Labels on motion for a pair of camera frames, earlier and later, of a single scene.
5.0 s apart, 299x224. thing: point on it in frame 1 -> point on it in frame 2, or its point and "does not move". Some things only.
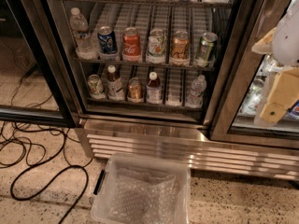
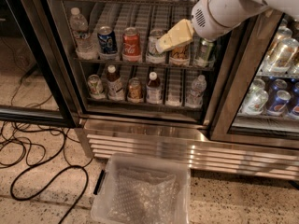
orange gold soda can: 179,56 does not move
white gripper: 287,44 -> 209,20
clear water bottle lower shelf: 194,99 does not move
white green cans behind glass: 253,97 does not move
